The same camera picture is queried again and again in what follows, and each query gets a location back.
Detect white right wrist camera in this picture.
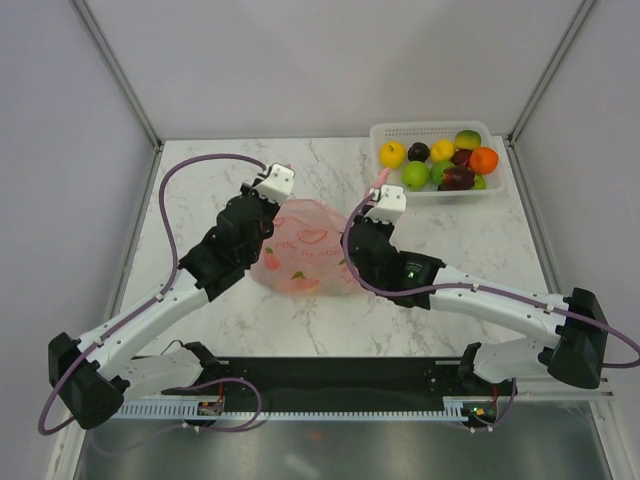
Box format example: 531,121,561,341
364,184,407,224

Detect green fake apple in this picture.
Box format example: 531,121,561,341
401,161,430,191

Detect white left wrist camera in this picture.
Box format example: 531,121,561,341
252,163,295,205

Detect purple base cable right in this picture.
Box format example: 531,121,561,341
462,379,519,435

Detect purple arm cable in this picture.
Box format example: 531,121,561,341
37,152,269,437
342,192,640,371

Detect yellow fake apple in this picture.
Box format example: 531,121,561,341
379,141,406,170

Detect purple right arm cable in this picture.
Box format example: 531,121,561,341
342,192,640,371

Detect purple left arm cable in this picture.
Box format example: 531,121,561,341
37,152,269,437

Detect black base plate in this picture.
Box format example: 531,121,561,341
163,357,513,411

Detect dark red fake apple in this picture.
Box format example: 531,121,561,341
438,166,475,191

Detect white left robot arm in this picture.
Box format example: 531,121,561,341
48,180,291,430

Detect dark purple fake fruit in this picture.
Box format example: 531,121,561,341
407,142,430,162

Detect white cable duct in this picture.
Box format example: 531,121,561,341
112,396,468,422

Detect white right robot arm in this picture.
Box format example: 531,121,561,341
342,218,608,394

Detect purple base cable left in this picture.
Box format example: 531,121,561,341
89,377,265,457

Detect small green fake fruit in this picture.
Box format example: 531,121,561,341
473,174,486,190

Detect yellow green fake mango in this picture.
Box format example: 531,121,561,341
454,129,482,151

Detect white plastic basket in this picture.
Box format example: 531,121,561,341
370,120,505,206

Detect left aluminium frame post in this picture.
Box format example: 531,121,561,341
69,0,163,152

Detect orange fake orange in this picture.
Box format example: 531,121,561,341
469,146,499,175

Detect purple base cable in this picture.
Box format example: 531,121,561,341
462,379,519,435
89,377,265,457

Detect yellow fake lemon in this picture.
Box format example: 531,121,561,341
430,139,456,164

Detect right aluminium frame post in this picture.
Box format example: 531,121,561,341
506,0,600,145

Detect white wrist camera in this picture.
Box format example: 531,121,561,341
364,184,407,224
252,163,295,205

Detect aluminium frame post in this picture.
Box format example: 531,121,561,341
69,0,163,152
506,0,600,145

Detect pink plastic bag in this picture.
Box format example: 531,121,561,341
250,199,362,296

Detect green fake lime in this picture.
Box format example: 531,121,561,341
430,161,454,186

